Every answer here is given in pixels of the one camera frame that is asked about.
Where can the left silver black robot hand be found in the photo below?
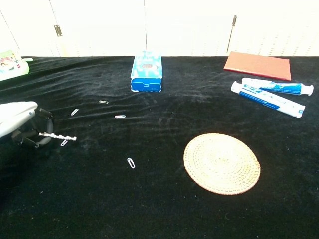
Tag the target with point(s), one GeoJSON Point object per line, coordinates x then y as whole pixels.
{"type": "Point", "coordinates": [22, 117]}

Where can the silver magnetic bar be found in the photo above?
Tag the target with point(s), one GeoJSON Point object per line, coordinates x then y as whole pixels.
{"type": "Point", "coordinates": [59, 136]}

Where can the silver paper clip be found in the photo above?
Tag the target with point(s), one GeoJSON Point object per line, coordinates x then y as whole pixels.
{"type": "Point", "coordinates": [120, 116]}
{"type": "Point", "coordinates": [103, 101]}
{"type": "Point", "coordinates": [74, 111]}
{"type": "Point", "coordinates": [131, 163]}
{"type": "Point", "coordinates": [63, 143]}

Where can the green cartoon print box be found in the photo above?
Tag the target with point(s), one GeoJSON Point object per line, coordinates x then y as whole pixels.
{"type": "Point", "coordinates": [11, 66]}

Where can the dark metal screen hinge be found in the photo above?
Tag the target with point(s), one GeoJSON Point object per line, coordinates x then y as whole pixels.
{"type": "Point", "coordinates": [234, 21]}
{"type": "Point", "coordinates": [58, 30]}

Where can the blue patterned cardboard box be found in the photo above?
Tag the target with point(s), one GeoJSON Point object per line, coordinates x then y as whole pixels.
{"type": "Point", "coordinates": [146, 74]}

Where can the black velvet tablecloth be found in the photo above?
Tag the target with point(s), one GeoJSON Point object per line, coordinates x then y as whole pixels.
{"type": "Point", "coordinates": [159, 174]}

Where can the white perforated folding screen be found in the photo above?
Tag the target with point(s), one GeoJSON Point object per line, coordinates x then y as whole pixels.
{"type": "Point", "coordinates": [174, 27]}

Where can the round woven rattan coaster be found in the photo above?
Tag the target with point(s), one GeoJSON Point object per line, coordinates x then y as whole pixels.
{"type": "Point", "coordinates": [221, 163]}

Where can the red hardcover book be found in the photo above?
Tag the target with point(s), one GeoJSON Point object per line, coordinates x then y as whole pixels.
{"type": "Point", "coordinates": [259, 66]}

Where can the long blue white toothpaste tube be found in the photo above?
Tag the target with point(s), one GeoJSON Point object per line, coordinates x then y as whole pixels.
{"type": "Point", "coordinates": [266, 99]}

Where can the short blue white toothpaste tube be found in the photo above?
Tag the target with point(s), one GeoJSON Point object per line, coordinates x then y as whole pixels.
{"type": "Point", "coordinates": [279, 86]}

